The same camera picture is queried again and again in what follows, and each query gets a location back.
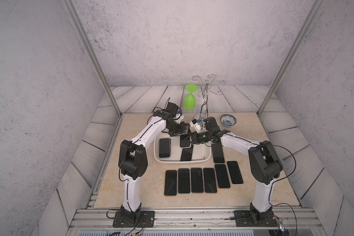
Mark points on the mint green case phone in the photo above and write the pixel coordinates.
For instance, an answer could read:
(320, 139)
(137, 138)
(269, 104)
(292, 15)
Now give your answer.
(164, 148)

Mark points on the pale pink case phone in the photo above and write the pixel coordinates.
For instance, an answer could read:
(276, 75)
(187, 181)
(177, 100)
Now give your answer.
(222, 176)

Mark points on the metal glass rack stand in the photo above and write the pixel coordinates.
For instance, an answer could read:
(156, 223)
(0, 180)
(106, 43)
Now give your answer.
(205, 87)

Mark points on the light green case phone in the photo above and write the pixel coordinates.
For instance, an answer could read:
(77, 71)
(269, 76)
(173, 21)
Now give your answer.
(184, 181)

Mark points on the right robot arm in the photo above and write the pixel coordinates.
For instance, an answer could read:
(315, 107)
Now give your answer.
(265, 164)

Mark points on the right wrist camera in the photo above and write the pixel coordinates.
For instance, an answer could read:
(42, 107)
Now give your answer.
(196, 125)

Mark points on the pink case phone front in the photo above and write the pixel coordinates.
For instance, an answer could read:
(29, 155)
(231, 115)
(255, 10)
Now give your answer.
(209, 180)

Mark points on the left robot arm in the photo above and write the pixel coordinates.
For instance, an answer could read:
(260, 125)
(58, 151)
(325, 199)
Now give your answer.
(133, 160)

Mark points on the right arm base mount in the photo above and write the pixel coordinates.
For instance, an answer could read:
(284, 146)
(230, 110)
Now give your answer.
(253, 218)

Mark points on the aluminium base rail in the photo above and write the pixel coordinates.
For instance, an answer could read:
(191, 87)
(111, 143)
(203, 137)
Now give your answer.
(294, 218)

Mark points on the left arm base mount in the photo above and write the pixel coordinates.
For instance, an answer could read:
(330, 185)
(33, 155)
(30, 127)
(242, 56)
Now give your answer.
(140, 218)

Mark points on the grey green case phone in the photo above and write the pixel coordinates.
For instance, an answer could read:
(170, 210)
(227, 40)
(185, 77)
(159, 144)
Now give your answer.
(185, 141)

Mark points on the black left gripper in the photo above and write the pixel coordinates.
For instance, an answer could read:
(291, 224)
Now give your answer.
(183, 130)

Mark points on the blue white porcelain bowl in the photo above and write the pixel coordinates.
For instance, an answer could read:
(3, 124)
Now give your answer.
(228, 120)

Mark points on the white plastic storage box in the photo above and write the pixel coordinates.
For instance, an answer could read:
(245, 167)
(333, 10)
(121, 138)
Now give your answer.
(200, 152)

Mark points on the blue purple case phone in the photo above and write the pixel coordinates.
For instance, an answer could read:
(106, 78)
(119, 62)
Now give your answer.
(235, 172)

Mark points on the green plastic wine glass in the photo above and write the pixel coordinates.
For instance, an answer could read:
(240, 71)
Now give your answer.
(190, 101)

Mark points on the black phone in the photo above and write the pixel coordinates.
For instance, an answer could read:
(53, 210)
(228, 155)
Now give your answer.
(170, 188)

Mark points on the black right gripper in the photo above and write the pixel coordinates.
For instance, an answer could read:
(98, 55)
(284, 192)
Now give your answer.
(194, 137)

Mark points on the pink case phone behind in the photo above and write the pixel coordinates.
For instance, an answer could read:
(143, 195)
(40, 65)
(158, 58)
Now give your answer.
(197, 185)

